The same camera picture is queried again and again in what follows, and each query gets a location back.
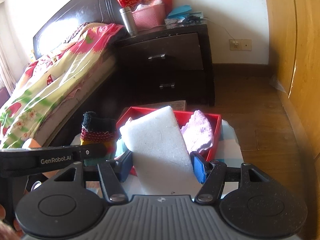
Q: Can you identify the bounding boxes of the wooden wardrobe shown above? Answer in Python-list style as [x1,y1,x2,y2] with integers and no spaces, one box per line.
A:
[262,0,320,230]

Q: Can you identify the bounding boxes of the dark wooden headboard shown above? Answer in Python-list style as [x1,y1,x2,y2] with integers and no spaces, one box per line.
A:
[33,0,125,60]

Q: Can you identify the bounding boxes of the clear plastic bag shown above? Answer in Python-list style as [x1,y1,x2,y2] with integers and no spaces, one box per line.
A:
[269,75,288,94]

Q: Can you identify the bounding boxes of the blue paper plane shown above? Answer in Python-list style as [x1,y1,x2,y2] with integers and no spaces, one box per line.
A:
[167,4,192,18]

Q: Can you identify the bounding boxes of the white curtain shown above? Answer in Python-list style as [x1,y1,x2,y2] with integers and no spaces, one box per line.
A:
[0,1,17,98]

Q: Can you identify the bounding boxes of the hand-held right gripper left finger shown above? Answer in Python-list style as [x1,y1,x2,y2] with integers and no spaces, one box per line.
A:
[54,150,133,203]

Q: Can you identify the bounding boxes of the pink plastic basket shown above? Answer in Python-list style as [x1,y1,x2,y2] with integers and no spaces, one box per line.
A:
[132,4,167,29]

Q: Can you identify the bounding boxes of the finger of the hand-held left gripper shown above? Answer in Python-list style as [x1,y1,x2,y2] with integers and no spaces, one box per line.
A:
[72,144,108,162]

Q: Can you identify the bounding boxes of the striped knitted sock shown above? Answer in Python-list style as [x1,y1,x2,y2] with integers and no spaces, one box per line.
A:
[80,112,117,167]

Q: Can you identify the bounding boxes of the wall power outlet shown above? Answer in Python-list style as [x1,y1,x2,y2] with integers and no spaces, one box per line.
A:
[229,39,252,51]

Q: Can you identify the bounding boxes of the light blue packet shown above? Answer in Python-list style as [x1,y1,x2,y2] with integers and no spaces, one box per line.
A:
[165,17,185,26]

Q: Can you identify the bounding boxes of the dark wooden nightstand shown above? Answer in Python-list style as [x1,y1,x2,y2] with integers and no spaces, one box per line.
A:
[112,24,215,107]

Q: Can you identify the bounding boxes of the floral quilt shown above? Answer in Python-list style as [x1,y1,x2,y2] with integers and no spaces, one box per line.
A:
[0,22,124,148]

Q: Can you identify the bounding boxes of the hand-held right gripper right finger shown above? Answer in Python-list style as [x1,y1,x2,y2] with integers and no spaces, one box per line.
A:
[190,151,269,203]

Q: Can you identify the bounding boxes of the pink knitted garment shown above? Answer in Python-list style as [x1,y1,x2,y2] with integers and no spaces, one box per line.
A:
[180,110,214,153]

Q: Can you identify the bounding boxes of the person's left hand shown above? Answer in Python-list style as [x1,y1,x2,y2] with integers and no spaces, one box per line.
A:
[0,204,22,240]

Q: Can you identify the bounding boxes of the steel thermos flask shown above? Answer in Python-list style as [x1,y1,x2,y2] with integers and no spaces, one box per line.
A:
[119,7,137,36]

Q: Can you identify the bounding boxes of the blue checkered tablecloth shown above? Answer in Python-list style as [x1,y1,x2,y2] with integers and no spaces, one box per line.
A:
[25,120,244,205]

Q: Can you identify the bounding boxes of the thin charger cable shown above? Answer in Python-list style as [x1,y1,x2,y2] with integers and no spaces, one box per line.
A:
[204,17,237,47]

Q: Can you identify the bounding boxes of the orange plastic bottle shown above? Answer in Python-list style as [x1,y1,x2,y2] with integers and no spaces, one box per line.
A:
[22,138,57,178]

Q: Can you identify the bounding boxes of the red cardboard box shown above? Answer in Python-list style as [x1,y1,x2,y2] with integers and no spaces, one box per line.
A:
[116,106,222,177]

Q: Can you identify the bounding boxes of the white foam block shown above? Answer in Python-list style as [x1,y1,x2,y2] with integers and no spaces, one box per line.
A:
[119,106,200,195]

